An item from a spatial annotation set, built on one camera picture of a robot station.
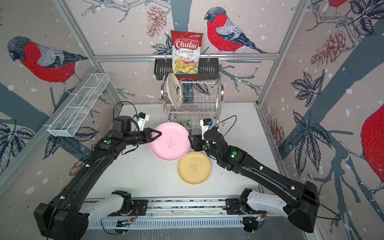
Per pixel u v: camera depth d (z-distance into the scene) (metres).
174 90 0.83
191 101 1.22
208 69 1.07
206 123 0.62
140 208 0.73
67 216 0.37
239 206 0.65
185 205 0.76
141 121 0.68
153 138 0.69
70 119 0.72
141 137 0.65
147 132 0.64
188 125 0.97
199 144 0.62
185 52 0.83
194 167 0.87
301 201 0.39
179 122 0.78
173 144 0.72
